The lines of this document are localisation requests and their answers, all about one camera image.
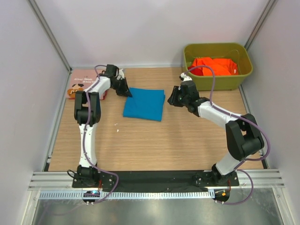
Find blue t shirt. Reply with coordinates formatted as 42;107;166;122
123;88;165;121

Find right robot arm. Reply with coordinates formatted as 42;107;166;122
167;80;264;185

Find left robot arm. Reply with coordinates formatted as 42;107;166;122
72;64;132;188

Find folded pink t shirt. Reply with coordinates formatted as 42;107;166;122
66;69;97;99

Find orange t shirt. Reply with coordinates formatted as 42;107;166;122
190;57;238;76

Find olive green plastic bin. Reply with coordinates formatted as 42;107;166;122
183;43;253;91

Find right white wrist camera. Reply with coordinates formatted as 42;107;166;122
179;73;192;82

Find white slotted cable duct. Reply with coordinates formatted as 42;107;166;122
39;190;215;200

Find aluminium front rail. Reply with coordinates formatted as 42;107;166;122
29;169;285;190

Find left aluminium frame post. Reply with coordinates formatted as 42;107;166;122
27;0;72;74

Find aluminium frame post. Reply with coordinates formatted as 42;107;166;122
27;0;72;74
244;0;278;51

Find right aluminium frame post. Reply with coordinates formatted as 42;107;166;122
244;0;278;51

